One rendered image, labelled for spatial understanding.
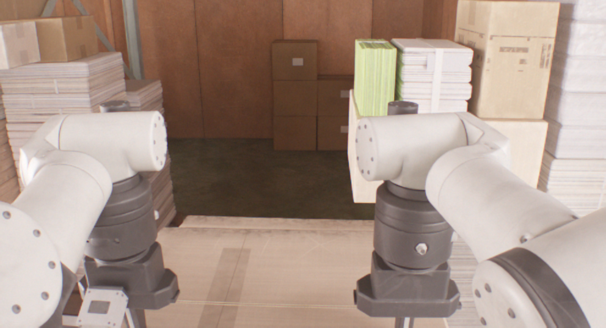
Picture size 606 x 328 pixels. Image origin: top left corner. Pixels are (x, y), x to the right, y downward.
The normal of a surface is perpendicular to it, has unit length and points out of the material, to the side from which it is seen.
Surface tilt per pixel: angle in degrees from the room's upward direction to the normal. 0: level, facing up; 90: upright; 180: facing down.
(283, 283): 0
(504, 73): 89
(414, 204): 45
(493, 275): 65
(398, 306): 90
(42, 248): 60
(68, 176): 27
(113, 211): 90
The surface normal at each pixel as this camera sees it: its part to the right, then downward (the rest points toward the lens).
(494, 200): -0.65, -0.71
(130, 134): 0.06, -0.18
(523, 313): -0.80, -0.18
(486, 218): -0.88, -0.42
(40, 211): 0.40, -0.81
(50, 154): 0.00, -0.87
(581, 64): -0.05, 0.34
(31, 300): 0.86, -0.47
